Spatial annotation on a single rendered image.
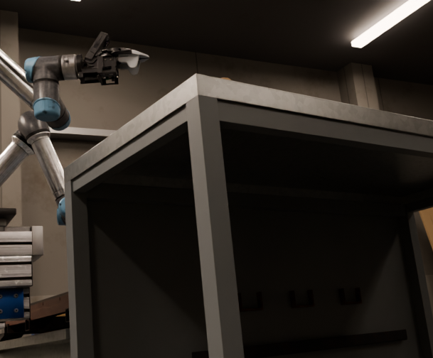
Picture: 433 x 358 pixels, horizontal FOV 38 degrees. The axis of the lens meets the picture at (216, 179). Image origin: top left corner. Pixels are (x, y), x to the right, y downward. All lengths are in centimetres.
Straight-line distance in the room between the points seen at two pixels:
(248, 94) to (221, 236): 28
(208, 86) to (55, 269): 430
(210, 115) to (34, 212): 434
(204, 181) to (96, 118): 473
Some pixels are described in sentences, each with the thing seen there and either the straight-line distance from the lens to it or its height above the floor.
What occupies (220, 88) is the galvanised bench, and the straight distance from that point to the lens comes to 112.
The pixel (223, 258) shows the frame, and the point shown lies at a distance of 102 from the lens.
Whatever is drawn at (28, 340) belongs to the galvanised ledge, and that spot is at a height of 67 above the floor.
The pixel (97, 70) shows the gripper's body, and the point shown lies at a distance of 191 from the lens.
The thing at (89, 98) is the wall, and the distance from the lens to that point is 580.
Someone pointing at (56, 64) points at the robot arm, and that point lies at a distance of 192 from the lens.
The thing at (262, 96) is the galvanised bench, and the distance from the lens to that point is 118.
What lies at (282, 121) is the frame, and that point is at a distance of 120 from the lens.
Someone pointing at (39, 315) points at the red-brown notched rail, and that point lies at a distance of 271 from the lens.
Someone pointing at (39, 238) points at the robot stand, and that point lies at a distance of 198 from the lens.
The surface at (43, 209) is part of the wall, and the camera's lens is 538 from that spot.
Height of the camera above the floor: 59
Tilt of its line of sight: 15 degrees up
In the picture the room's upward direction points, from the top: 6 degrees counter-clockwise
